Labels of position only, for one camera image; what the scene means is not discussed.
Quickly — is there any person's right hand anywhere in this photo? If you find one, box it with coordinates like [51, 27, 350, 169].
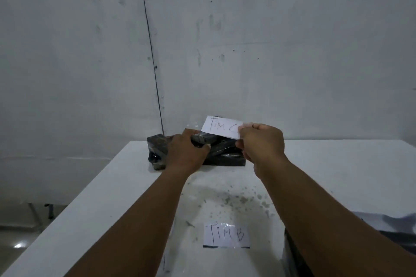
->
[234, 123, 290, 180]

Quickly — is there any person's left hand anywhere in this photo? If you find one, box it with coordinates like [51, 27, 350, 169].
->
[164, 128, 212, 174]

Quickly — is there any small lumpy black package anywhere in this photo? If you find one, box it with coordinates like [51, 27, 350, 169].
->
[146, 135, 176, 171]

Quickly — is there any rounded black package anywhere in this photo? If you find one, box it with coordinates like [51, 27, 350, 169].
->
[191, 133, 225, 148]

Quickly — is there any thick black package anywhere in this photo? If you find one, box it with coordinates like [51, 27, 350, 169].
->
[208, 138, 245, 157]

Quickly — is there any white label thin writing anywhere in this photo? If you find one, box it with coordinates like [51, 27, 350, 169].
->
[191, 114, 250, 140]

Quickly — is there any white label black bottom line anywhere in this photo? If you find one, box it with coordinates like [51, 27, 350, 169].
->
[203, 221, 250, 249]

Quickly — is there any large black package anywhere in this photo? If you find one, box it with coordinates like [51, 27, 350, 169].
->
[282, 227, 416, 277]

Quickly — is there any person's left forearm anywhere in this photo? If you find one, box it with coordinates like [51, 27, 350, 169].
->
[65, 168, 195, 277]

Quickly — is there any person's right forearm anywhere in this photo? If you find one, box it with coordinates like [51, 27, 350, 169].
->
[257, 158, 416, 277]

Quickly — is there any folded white paper sign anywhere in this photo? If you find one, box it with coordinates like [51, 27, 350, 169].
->
[352, 211, 416, 235]

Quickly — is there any thin black wall cable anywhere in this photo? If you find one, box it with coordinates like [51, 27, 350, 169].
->
[138, 0, 166, 137]

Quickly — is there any grey metal frame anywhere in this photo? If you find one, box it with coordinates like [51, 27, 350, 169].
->
[27, 202, 54, 232]

